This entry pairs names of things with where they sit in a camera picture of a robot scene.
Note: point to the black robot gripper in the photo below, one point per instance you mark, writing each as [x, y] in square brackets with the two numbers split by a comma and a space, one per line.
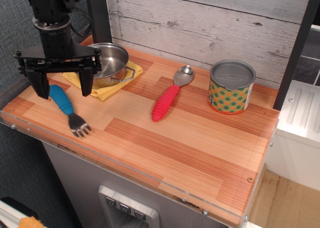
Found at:
[58, 53]

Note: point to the blue handled metal fork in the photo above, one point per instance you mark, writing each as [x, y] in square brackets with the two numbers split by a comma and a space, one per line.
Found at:
[77, 124]

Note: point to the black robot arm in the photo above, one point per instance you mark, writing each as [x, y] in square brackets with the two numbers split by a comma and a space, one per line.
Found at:
[51, 13]

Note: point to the stainless steel pot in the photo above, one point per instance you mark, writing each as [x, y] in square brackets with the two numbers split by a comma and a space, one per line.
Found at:
[114, 60]

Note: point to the yellow folded cloth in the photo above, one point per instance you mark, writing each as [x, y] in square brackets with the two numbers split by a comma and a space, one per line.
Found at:
[103, 93]

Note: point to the grey cabinet with button panel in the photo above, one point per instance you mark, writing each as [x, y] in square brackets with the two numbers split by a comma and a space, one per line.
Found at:
[104, 199]

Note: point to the patterned can with grey lid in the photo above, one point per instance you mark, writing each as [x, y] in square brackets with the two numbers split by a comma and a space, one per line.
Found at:
[230, 88]

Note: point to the dark vertical post left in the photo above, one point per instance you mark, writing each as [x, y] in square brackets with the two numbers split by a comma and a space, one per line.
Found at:
[98, 12]

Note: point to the dark vertical post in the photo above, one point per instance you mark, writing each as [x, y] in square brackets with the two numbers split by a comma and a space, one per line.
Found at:
[98, 12]
[302, 35]

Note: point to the red handled metal spoon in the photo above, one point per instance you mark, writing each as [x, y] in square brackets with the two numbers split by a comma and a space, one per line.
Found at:
[182, 77]

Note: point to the dark vertical post right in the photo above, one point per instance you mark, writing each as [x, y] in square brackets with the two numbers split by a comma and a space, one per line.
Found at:
[302, 35]

